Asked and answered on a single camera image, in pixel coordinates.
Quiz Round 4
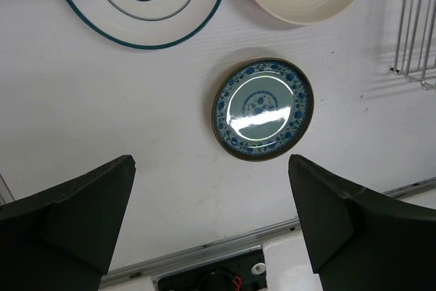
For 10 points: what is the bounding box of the blue floral small plate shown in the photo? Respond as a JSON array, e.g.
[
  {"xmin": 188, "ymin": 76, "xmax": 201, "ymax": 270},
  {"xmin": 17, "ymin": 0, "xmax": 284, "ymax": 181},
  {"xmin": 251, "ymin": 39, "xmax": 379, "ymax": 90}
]
[{"xmin": 211, "ymin": 58, "xmax": 315, "ymax": 162}]

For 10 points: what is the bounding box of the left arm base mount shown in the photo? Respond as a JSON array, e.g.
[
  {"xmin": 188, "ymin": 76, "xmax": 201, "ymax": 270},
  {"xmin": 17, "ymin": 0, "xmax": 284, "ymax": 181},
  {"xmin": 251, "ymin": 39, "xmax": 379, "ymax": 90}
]
[{"xmin": 157, "ymin": 249, "xmax": 267, "ymax": 291}]

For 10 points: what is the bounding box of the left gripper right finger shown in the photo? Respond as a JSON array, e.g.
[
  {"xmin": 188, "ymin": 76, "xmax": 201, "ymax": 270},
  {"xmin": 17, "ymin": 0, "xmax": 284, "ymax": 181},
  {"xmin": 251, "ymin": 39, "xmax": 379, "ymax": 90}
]
[{"xmin": 288, "ymin": 155, "xmax": 435, "ymax": 290}]

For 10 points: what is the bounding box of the metal wire dish rack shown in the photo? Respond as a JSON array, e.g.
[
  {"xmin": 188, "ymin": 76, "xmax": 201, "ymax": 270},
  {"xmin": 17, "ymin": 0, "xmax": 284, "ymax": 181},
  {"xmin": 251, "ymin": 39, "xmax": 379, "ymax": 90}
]
[{"xmin": 390, "ymin": 0, "xmax": 435, "ymax": 91}]

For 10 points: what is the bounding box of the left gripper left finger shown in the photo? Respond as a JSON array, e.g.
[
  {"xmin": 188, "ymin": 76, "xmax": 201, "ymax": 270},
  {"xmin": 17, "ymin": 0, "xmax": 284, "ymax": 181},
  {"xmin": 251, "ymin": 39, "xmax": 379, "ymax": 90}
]
[{"xmin": 1, "ymin": 155, "xmax": 136, "ymax": 290}]

